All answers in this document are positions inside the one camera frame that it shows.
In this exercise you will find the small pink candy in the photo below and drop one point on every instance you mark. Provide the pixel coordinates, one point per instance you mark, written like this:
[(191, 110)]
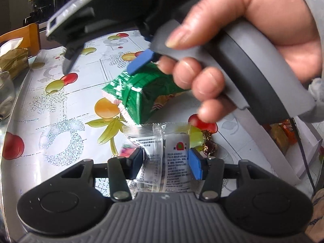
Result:
[(127, 150)]

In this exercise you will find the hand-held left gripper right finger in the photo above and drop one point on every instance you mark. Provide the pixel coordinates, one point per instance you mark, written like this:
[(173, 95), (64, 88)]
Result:
[(197, 164)]

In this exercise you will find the brown wooden chair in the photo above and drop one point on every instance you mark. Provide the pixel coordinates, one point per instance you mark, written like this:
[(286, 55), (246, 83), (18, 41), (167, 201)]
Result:
[(33, 38)]

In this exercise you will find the gold foil candy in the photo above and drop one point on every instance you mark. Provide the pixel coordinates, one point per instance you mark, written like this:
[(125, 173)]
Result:
[(209, 146)]

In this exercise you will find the white cardboard box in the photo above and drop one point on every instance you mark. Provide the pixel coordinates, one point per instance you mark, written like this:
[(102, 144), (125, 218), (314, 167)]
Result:
[(312, 134)]

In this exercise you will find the orange snack packet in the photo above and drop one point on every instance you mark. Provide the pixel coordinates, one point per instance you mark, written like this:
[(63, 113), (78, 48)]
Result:
[(288, 131)]

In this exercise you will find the glass cup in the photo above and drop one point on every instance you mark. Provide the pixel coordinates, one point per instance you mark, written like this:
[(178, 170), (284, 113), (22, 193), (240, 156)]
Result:
[(7, 91)]

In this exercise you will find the fruit print tablecloth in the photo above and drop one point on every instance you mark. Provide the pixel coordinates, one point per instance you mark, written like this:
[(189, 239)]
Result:
[(63, 111)]

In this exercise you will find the gold tissue pack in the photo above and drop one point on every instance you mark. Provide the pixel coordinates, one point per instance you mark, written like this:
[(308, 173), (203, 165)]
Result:
[(14, 60)]

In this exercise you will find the clear white snack packet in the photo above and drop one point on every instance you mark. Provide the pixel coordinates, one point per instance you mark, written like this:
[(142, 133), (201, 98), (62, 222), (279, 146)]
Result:
[(174, 157)]

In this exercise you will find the green snack bag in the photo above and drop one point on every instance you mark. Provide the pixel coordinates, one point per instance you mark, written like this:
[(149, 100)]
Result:
[(141, 91)]

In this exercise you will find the person's patterned clothing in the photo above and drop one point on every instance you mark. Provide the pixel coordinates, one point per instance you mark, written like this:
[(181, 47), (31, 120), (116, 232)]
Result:
[(317, 207)]

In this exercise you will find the black coffee machine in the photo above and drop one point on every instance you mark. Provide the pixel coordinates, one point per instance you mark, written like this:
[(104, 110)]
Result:
[(43, 5)]

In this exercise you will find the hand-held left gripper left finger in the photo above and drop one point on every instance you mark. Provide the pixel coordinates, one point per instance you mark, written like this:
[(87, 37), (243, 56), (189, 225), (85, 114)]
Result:
[(136, 164)]

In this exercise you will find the person's right hand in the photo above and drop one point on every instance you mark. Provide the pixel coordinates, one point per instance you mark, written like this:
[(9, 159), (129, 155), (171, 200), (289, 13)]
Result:
[(265, 10)]

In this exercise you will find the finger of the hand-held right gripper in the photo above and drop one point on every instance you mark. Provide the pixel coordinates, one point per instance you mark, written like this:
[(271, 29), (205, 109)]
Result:
[(73, 53), (140, 62)]

